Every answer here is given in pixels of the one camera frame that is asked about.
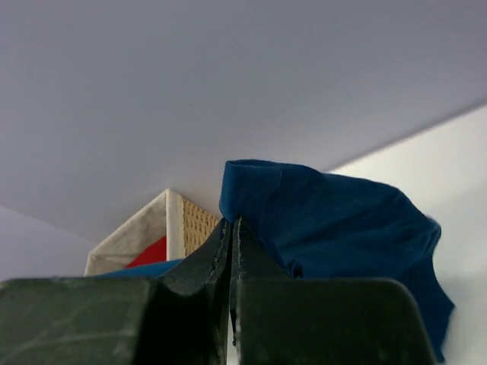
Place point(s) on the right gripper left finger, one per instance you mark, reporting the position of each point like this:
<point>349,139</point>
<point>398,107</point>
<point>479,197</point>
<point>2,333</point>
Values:
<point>180,317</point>

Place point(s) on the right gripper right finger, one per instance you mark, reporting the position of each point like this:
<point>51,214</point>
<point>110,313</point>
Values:
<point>282,320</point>

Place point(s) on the dark blue t shirt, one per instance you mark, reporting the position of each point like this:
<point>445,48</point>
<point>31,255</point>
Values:
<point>324,226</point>

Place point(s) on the rolled red t shirt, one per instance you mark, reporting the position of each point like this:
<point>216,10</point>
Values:
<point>155,253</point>

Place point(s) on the wicker basket with liner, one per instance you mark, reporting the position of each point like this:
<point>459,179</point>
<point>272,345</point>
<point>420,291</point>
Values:
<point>184,225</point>

